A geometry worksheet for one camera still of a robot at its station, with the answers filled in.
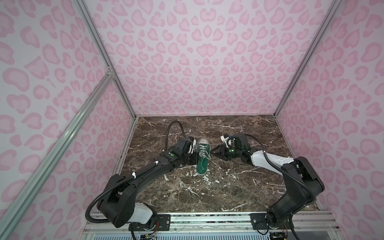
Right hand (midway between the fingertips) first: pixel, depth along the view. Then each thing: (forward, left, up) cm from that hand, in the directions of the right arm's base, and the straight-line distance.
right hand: (213, 152), depth 84 cm
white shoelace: (+4, +5, -8) cm, 11 cm away
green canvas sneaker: (-3, +6, -9) cm, 11 cm away
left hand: (-2, +7, 0) cm, 7 cm away
